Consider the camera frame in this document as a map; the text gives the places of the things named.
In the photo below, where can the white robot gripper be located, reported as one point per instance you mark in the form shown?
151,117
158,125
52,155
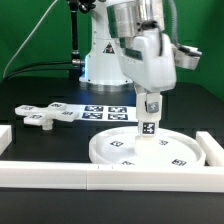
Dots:
149,60

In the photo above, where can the white round table top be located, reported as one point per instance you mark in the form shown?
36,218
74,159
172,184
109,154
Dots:
125,146

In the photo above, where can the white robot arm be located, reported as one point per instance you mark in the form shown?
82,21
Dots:
113,19

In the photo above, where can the white marker sheet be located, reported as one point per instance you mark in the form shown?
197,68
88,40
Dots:
104,112

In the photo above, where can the white right fence bar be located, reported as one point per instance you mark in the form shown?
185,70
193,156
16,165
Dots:
214,152

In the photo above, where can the white fence bar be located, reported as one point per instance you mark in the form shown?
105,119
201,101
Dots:
214,152
5,137
14,174

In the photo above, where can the white cross table base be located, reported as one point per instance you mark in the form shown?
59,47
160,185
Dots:
44,117

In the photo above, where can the white left fence bar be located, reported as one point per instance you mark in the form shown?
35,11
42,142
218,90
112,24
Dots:
5,137

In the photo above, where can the white front fence bar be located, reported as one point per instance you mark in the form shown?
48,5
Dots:
14,174

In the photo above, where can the black camera stand pole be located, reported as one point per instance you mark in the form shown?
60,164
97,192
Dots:
76,72

